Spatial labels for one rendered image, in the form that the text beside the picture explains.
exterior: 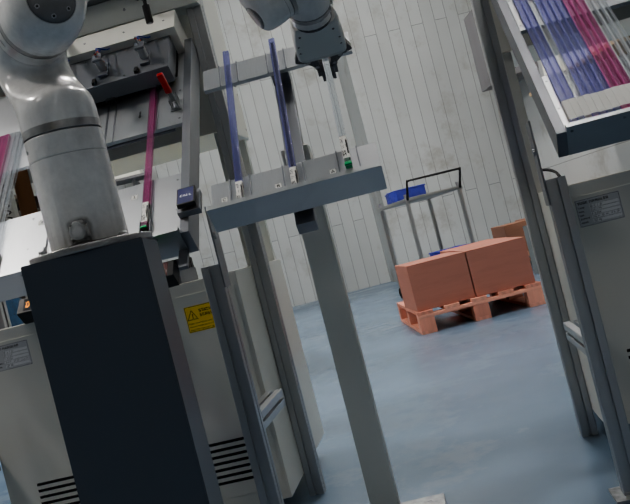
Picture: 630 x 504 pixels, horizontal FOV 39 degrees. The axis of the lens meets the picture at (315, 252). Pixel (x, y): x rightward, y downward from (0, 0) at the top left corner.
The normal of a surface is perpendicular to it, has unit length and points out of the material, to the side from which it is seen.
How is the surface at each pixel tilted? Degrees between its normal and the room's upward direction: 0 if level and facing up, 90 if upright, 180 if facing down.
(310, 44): 149
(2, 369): 90
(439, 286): 90
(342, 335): 90
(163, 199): 46
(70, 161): 90
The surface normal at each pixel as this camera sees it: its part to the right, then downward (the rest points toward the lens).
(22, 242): -0.26, -0.65
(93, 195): 0.58, -0.15
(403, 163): 0.05, -0.01
